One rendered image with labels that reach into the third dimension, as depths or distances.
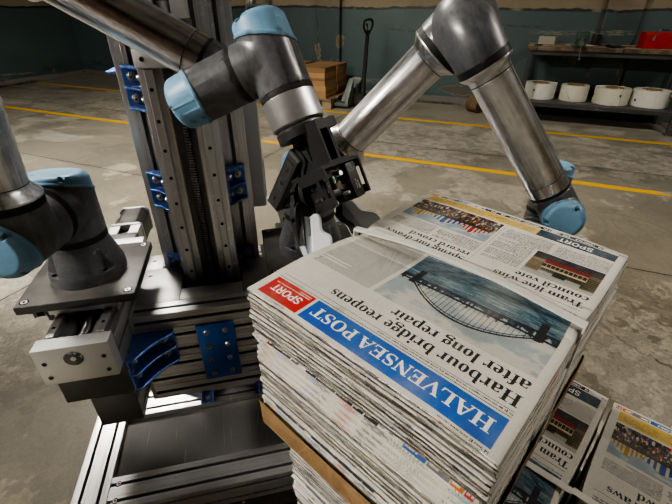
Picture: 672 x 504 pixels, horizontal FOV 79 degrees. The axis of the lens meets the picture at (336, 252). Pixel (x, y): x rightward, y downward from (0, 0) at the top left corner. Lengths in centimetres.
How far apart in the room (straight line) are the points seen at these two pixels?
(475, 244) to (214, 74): 40
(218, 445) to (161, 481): 17
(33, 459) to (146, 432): 50
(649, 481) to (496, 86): 60
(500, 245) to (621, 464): 31
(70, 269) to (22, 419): 111
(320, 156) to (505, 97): 38
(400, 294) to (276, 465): 93
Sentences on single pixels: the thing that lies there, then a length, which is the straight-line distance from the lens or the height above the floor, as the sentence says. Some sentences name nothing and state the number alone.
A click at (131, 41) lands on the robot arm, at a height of 127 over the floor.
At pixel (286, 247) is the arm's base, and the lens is 95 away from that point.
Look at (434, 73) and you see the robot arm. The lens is 93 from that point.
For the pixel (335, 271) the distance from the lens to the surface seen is 46.
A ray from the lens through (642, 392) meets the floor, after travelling 211.
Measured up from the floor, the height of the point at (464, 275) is 106.
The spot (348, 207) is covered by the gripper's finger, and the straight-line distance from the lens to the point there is 61.
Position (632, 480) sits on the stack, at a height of 83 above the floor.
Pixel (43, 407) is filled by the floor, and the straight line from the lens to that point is 202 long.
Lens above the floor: 132
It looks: 31 degrees down
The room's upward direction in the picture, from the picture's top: straight up
